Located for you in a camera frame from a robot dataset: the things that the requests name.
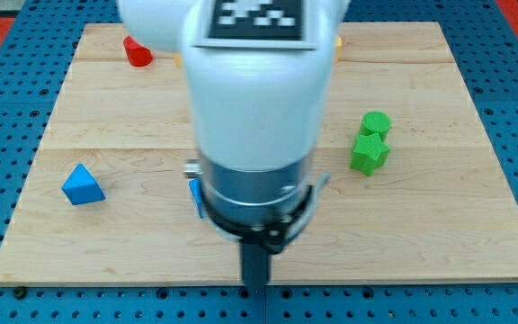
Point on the wooden board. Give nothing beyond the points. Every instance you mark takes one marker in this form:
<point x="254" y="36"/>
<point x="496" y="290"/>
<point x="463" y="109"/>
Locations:
<point x="438" y="212"/>

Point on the green star block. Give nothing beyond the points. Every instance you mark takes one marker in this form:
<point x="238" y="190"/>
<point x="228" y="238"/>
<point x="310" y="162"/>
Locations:
<point x="369" y="153"/>

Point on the yellow block right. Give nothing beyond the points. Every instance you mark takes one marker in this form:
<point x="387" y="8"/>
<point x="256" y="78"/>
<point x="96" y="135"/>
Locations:
<point x="338" y="48"/>

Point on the green cylinder block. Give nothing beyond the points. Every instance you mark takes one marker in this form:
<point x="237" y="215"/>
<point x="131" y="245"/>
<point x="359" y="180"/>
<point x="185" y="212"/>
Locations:
<point x="375" y="123"/>

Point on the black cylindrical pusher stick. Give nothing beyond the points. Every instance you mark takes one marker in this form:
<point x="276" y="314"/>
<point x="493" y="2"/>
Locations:
<point x="255" y="262"/>

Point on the black white fiducial marker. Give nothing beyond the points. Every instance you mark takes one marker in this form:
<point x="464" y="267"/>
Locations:
<point x="257" y="25"/>

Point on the blue cube block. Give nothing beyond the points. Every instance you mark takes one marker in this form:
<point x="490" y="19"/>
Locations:
<point x="195" y="188"/>

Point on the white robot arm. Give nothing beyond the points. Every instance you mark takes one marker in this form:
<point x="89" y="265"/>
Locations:
<point x="257" y="74"/>

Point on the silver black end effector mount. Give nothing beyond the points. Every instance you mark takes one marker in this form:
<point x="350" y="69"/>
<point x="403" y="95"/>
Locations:
<point x="267" y="207"/>

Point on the yellow block left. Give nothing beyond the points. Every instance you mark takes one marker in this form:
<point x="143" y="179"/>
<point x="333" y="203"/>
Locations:
<point x="178" y="60"/>

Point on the yellow block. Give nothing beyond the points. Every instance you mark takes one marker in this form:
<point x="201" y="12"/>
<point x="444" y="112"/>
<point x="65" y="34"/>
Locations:
<point x="338" y="48"/>
<point x="178" y="60"/>

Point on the blue triangular block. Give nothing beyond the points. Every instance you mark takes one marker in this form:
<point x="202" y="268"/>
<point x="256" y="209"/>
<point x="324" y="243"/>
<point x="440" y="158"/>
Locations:
<point x="81" y="187"/>

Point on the red block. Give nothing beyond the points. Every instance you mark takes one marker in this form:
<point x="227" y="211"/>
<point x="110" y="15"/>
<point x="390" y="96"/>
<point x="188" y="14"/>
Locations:
<point x="137" y="54"/>

